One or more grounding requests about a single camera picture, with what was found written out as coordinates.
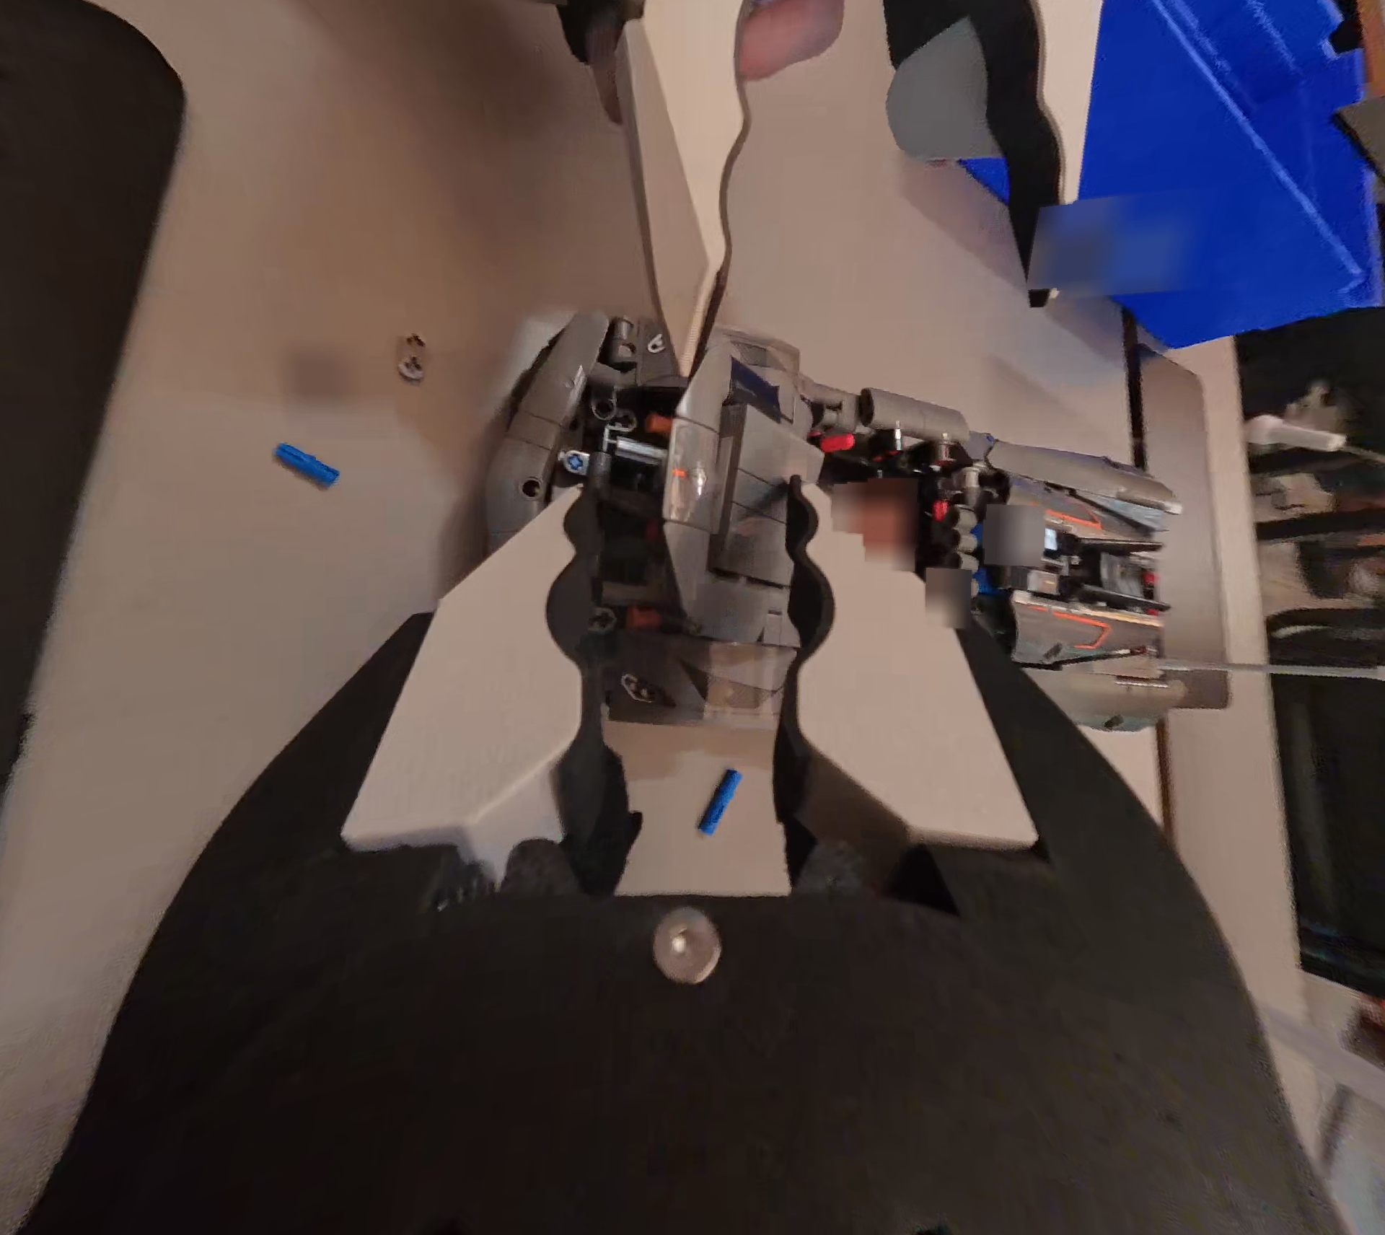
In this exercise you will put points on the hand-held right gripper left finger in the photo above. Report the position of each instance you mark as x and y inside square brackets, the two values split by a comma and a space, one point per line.
[476, 716]

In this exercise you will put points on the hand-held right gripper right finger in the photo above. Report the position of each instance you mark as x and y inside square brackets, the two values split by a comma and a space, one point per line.
[898, 738]

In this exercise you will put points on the grey lego car model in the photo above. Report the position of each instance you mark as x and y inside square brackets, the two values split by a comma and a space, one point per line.
[736, 456]

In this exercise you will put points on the scattered loose lego pieces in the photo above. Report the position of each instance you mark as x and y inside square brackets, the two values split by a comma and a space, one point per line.
[309, 465]

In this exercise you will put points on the blue plastic bin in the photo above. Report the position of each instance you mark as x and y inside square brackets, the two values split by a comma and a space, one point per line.
[1212, 67]

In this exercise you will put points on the black perforated mat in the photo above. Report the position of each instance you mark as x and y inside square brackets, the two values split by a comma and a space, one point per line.
[75, 283]

